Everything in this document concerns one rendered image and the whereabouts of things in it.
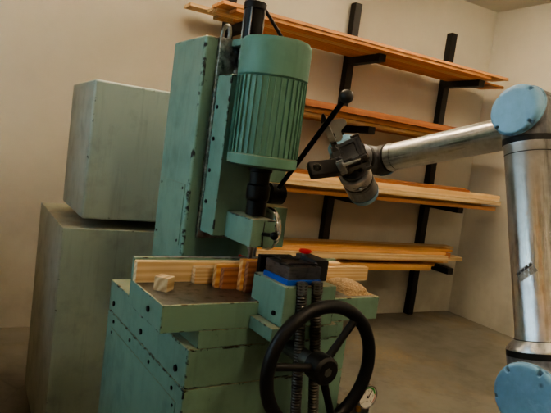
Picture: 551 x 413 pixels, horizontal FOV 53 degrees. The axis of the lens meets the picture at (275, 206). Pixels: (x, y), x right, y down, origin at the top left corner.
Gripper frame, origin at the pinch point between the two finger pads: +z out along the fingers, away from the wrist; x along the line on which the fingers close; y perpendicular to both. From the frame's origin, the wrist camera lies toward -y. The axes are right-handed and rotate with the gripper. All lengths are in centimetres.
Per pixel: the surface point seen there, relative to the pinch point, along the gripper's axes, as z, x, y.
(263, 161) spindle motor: 8.4, 4.5, -15.4
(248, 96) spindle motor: 15.1, -9.6, -13.1
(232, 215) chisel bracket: -4.8, 7.5, -30.1
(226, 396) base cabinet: -4, 51, -41
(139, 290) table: 11, 26, -50
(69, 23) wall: -81, -194, -123
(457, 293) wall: -403, -52, 35
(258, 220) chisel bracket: -1.0, 13.9, -22.8
